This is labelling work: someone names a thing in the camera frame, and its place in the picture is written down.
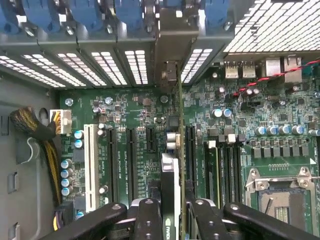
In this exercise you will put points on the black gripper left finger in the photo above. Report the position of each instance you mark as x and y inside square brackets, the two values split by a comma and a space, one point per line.
[147, 220]

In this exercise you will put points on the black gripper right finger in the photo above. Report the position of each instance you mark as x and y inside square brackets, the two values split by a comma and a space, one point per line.
[207, 222]

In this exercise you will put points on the long black expansion slot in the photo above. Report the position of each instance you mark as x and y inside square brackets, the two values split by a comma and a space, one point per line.
[131, 162]
[191, 155]
[111, 162]

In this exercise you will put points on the thin locking lever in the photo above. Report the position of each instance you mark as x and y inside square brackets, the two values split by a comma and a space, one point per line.
[268, 205]

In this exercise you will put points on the CPU socket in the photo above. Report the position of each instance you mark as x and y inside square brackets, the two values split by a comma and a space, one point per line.
[282, 207]

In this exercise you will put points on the short black expansion slot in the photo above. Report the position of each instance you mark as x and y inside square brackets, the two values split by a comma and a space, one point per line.
[151, 140]

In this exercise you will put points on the white expansion slot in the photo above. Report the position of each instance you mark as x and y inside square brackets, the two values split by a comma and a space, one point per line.
[91, 162]

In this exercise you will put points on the green motherboard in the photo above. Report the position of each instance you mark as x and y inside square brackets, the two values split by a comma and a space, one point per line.
[125, 112]

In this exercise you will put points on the white power connector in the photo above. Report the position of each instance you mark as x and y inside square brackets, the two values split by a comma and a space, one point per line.
[66, 122]

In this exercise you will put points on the black open PC case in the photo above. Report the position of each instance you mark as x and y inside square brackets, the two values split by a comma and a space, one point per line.
[20, 150]

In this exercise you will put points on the blue card retention clip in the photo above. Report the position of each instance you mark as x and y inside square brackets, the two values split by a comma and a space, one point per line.
[41, 13]
[171, 2]
[128, 13]
[8, 15]
[86, 13]
[216, 12]

